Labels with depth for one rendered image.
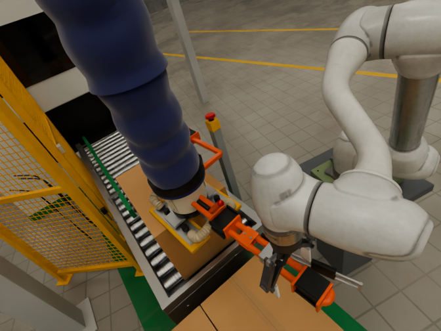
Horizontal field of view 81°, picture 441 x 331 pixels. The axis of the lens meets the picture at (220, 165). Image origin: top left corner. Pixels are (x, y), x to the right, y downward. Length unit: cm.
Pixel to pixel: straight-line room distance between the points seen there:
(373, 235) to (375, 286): 158
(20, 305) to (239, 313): 132
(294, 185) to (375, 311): 156
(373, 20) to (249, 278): 116
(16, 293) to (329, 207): 183
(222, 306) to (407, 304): 112
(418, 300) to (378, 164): 158
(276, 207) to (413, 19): 57
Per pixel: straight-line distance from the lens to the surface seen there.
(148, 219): 128
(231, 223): 91
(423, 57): 85
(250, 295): 138
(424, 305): 204
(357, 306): 195
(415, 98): 98
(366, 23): 85
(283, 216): 48
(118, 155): 274
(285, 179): 45
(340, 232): 46
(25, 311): 213
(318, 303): 79
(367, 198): 46
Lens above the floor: 180
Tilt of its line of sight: 38 degrees down
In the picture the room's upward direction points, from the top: 19 degrees counter-clockwise
